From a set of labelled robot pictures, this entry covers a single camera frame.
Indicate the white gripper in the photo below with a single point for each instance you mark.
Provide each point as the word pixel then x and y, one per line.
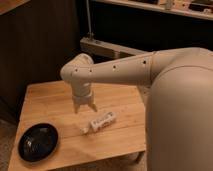
pixel 82 100

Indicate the white plastic bottle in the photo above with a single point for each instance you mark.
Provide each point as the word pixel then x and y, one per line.
pixel 99 122

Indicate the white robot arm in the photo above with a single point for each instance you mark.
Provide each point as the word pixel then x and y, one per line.
pixel 179 108

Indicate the black ceramic bowl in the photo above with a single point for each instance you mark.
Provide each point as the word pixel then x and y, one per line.
pixel 38 142

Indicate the grey metal beam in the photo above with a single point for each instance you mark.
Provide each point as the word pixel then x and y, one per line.
pixel 99 50

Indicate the metal vertical pole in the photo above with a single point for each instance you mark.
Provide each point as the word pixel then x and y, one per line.
pixel 90 31

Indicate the wooden table leg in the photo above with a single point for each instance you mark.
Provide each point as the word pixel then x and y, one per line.
pixel 139 157

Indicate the wooden shelf board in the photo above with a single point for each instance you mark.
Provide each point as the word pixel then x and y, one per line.
pixel 187 8

